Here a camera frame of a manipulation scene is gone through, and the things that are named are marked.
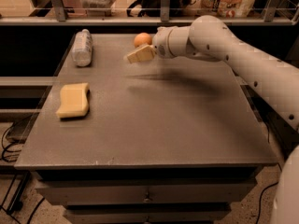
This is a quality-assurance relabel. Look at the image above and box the black cables left floor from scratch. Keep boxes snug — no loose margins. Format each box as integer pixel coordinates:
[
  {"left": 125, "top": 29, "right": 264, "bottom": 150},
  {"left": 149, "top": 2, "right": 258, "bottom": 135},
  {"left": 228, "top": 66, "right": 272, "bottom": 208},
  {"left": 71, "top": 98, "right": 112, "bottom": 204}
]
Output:
[{"left": 0, "top": 115, "right": 45, "bottom": 224}]

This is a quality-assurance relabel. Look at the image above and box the black floor cable right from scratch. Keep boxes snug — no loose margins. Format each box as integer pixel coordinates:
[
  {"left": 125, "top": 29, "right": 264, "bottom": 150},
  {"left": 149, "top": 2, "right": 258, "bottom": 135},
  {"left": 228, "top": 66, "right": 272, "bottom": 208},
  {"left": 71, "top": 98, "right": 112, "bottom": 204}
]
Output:
[{"left": 254, "top": 162, "right": 283, "bottom": 224}]

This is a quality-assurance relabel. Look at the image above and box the grey cabinet with drawers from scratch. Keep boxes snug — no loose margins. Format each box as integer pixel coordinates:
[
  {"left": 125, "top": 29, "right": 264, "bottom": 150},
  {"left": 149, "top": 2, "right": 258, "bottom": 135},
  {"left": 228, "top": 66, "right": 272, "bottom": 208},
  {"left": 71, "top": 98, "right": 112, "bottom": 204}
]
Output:
[{"left": 17, "top": 35, "right": 277, "bottom": 224}]

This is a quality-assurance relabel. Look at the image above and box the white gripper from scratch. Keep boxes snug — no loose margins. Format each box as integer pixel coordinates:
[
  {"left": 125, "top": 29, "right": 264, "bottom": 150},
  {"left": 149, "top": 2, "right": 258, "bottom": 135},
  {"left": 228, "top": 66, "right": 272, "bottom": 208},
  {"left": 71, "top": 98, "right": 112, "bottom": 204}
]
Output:
[{"left": 124, "top": 26, "right": 190, "bottom": 63}]

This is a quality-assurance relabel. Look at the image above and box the yellow sponge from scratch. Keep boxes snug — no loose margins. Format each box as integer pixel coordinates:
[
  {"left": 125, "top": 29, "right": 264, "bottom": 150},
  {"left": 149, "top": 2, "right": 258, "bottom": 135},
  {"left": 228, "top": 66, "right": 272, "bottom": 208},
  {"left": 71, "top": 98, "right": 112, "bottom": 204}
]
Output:
[{"left": 56, "top": 83, "right": 90, "bottom": 119}]

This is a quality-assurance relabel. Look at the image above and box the grey metal shelf rail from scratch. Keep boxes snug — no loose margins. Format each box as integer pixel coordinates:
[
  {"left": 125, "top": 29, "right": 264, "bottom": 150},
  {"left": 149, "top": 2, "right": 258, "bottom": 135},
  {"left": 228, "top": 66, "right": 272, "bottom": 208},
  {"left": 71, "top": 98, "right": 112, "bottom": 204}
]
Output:
[{"left": 0, "top": 0, "right": 299, "bottom": 26}]

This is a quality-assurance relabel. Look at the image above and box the orange fruit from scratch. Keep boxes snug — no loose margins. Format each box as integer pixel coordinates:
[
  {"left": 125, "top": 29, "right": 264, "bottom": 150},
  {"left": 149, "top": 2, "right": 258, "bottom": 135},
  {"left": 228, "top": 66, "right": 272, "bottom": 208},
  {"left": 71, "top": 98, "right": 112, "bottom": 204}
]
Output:
[{"left": 134, "top": 33, "right": 152, "bottom": 48}]

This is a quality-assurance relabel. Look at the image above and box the clear plastic container on shelf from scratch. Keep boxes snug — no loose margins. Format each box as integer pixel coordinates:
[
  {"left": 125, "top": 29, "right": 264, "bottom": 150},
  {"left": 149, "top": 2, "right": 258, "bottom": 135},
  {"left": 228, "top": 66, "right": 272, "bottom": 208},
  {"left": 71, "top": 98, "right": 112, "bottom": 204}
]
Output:
[{"left": 80, "top": 0, "right": 116, "bottom": 17}]

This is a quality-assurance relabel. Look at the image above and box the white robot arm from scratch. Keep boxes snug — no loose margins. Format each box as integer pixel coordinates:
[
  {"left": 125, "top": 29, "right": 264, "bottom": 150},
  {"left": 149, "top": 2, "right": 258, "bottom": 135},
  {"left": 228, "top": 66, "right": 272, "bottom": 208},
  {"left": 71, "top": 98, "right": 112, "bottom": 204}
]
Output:
[{"left": 125, "top": 15, "right": 299, "bottom": 224}]

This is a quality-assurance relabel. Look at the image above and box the clear plastic water bottle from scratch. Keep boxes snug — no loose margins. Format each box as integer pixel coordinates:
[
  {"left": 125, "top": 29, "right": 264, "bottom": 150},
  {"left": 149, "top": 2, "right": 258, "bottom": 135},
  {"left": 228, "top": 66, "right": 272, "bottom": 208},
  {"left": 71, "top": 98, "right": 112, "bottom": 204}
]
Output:
[{"left": 71, "top": 29, "right": 93, "bottom": 67}]

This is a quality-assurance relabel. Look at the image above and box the dark bag on shelf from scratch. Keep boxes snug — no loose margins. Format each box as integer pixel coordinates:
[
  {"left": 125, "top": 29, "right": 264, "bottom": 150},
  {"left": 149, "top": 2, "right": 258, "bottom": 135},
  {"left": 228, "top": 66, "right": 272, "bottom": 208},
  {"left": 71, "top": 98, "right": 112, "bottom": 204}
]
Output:
[{"left": 126, "top": 0, "right": 194, "bottom": 17}]

